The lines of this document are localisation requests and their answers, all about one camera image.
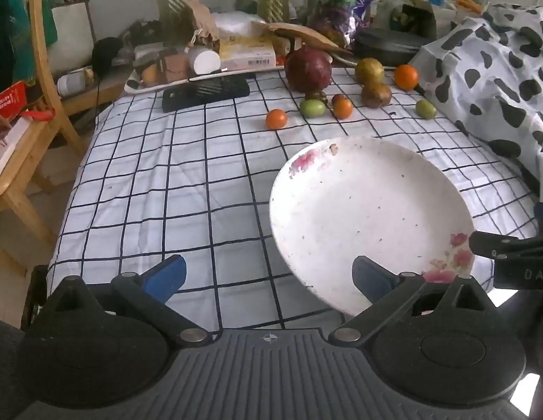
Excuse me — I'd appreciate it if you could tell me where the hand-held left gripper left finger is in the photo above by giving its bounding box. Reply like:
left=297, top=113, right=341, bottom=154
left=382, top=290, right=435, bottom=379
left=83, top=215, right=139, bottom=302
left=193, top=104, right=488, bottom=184
left=44, top=254, right=209, bottom=346

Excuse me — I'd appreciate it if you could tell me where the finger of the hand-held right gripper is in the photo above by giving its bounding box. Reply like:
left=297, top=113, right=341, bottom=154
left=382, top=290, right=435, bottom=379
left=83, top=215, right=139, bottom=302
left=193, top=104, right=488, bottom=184
left=468, top=231, right=539, bottom=260

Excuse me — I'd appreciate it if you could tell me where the crumpled brown paper bag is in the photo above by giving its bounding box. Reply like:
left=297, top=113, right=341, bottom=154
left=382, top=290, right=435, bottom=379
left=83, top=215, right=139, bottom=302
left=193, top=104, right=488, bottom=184
left=181, top=0, right=222, bottom=51

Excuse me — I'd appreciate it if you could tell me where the checked white tablecloth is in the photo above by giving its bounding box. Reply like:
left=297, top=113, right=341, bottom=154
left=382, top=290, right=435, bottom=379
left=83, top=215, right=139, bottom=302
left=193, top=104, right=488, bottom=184
left=48, top=63, right=539, bottom=333

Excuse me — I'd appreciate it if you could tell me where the dark red pomegranate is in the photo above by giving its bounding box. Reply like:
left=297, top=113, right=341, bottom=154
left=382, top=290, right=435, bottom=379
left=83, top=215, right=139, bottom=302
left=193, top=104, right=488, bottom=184
left=284, top=49, right=332, bottom=93

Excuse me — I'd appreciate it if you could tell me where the teal cloth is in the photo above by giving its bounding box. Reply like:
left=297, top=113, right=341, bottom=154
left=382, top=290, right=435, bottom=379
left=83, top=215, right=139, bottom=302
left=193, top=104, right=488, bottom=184
left=0, top=0, right=57, bottom=84

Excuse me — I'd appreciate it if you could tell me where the white tray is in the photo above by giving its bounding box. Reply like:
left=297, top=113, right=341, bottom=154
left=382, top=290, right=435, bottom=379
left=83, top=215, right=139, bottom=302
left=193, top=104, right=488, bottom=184
left=124, top=63, right=285, bottom=94

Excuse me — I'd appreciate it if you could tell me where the small orange fruit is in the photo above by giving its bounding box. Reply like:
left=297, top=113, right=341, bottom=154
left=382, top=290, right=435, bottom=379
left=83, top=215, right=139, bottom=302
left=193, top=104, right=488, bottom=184
left=266, top=109, right=288, bottom=130
left=333, top=97, right=353, bottom=120

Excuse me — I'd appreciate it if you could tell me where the white cylindrical cup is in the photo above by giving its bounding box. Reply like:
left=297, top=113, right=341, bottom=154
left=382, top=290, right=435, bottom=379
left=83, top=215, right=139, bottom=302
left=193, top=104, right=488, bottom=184
left=187, top=47, right=221, bottom=75

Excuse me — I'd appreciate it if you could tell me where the wooden chair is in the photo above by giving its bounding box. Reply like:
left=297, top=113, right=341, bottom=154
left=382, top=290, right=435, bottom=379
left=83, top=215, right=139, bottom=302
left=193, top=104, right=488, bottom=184
left=0, top=0, right=90, bottom=246

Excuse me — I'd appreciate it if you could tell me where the black round object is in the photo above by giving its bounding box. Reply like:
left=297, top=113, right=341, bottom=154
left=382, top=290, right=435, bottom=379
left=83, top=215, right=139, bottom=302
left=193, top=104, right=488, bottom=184
left=92, top=37, right=123, bottom=75

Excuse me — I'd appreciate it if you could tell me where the small brown box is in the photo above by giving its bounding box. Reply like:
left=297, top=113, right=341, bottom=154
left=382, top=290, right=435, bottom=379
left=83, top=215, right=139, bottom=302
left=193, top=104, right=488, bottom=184
left=160, top=48, right=191, bottom=82

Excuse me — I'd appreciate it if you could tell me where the white floral plate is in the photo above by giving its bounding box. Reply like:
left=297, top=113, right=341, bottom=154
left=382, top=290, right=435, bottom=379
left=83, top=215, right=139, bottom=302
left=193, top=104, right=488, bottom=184
left=269, top=136, right=476, bottom=318

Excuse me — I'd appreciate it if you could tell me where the yellow cardboard box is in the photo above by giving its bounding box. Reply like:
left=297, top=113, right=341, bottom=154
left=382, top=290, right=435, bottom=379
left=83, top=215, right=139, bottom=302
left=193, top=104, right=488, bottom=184
left=219, top=33, right=276, bottom=71

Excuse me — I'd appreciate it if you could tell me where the cow print cloth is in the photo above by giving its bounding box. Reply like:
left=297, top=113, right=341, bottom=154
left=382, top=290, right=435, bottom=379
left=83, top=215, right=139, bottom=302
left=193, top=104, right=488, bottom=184
left=409, top=3, right=543, bottom=193

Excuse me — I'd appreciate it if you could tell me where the yellow green pear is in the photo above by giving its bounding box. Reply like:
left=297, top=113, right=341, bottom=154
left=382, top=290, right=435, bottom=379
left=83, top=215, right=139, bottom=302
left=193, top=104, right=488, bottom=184
left=355, top=58, right=385, bottom=86

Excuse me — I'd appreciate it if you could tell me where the large orange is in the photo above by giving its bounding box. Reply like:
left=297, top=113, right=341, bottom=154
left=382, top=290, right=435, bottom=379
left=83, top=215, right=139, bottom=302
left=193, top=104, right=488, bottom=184
left=393, top=65, right=419, bottom=90

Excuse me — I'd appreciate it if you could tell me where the brown passion fruit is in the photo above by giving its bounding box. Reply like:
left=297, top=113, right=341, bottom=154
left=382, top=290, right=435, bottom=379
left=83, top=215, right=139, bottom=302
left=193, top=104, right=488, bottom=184
left=361, top=83, right=392, bottom=109

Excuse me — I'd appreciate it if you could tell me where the purple foil gift wrap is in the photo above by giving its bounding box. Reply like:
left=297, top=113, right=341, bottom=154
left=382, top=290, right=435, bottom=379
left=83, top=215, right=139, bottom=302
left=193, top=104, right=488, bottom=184
left=309, top=0, right=379, bottom=49

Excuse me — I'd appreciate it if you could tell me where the white tote bag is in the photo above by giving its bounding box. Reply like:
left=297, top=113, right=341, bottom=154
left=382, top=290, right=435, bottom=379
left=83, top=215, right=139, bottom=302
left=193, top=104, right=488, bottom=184
left=48, top=0, right=97, bottom=75

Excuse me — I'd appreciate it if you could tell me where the black oval case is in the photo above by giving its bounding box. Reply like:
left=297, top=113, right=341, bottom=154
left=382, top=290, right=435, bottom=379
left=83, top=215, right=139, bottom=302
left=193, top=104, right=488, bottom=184
left=354, top=28, right=434, bottom=67

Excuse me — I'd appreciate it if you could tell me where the red box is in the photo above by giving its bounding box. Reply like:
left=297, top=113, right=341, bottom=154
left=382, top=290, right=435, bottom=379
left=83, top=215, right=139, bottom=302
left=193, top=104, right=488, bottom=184
left=0, top=81, right=29, bottom=119

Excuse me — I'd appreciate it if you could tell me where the white plastic bag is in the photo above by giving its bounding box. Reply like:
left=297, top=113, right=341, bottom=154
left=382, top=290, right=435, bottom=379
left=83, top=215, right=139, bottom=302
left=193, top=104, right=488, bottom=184
left=214, top=11, right=268, bottom=36

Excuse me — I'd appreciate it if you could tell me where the white jar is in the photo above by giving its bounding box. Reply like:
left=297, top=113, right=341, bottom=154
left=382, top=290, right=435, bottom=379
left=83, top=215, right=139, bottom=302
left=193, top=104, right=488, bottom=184
left=57, top=70, right=95, bottom=96

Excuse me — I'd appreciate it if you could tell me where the black ribbed box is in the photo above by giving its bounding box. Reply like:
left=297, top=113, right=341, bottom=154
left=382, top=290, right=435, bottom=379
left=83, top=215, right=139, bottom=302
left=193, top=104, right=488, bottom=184
left=162, top=75, right=250, bottom=113

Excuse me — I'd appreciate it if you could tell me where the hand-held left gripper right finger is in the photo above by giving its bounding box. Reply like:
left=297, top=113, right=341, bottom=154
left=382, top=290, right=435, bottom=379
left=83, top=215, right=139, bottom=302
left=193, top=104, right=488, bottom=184
left=332, top=256, right=495, bottom=345

